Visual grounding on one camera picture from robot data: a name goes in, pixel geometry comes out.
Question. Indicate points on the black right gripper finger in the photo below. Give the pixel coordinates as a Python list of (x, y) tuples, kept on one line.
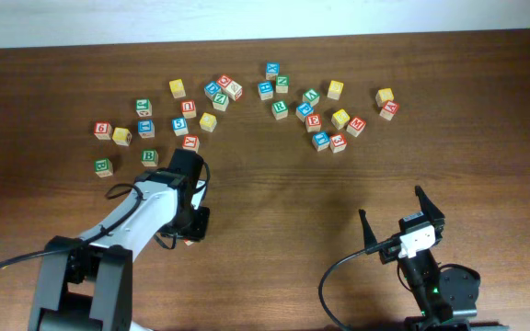
[(369, 238), (428, 208)]

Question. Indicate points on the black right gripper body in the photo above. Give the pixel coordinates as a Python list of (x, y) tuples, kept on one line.
[(389, 254)]

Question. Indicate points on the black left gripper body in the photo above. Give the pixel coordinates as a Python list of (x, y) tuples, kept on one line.
[(184, 215)]

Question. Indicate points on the green b block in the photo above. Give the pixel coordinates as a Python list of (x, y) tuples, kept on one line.
[(103, 167), (149, 158)]

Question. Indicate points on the black round arm base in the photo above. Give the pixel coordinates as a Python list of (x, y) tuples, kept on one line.
[(459, 286)]

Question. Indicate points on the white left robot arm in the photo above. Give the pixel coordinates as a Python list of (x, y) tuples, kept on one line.
[(86, 283)]

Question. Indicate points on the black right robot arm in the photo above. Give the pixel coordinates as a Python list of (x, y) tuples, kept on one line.
[(422, 274)]

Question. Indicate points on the red K block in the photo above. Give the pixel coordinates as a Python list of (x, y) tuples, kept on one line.
[(191, 142)]

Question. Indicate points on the blue 5 block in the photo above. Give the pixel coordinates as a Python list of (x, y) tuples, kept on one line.
[(180, 126)]

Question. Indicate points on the yellow block centre left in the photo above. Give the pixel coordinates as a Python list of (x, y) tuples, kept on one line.
[(208, 122)]

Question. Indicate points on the blue I block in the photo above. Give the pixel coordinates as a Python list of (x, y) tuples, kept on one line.
[(146, 129)]

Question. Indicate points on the red U block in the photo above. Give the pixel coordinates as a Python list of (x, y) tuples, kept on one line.
[(188, 109)]

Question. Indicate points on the yellow block far left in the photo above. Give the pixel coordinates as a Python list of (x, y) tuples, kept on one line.
[(122, 136)]

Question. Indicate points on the green J block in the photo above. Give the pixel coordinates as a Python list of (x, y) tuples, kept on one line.
[(143, 107)]

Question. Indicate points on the green Z block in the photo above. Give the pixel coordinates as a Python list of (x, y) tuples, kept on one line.
[(220, 101)]

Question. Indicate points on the yellow block upper left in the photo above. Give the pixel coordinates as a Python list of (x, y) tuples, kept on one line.
[(177, 88)]

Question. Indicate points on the blue D block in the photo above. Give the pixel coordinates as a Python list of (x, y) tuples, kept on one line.
[(211, 89)]

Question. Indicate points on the tilted red-edged block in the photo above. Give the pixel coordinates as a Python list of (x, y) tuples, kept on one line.
[(234, 90)]

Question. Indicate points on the red 6 block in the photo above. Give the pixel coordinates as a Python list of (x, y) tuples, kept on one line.
[(103, 130)]

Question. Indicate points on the red C block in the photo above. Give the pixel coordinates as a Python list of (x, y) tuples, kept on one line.
[(224, 81)]

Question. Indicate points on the green R block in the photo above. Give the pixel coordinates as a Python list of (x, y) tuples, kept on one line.
[(279, 110)]

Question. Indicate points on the red A block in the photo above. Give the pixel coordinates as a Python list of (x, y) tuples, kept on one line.
[(389, 110)]

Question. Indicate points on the blue H block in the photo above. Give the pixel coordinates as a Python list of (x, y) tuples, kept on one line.
[(265, 90)]

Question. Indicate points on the red 3 block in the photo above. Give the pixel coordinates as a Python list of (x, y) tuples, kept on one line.
[(337, 143)]

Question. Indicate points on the red M block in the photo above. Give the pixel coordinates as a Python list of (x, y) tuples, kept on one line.
[(356, 126)]

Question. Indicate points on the blue T block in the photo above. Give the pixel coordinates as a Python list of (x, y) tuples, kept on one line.
[(320, 141)]

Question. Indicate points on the yellow block far right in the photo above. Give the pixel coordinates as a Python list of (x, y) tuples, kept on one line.
[(384, 95)]

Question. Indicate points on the yellow block near M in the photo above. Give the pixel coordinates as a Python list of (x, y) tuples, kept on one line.
[(340, 119)]

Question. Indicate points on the blue P block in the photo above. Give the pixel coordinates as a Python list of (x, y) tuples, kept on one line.
[(303, 110)]

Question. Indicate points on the blue X block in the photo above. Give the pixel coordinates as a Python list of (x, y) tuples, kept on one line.
[(272, 70)]

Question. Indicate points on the red E block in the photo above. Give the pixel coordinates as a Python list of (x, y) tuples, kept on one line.
[(313, 122)]

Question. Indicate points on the green V block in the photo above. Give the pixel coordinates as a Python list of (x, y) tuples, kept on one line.
[(311, 97)]

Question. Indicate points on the yellow block upper right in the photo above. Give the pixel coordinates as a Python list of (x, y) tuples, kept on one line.
[(335, 89)]

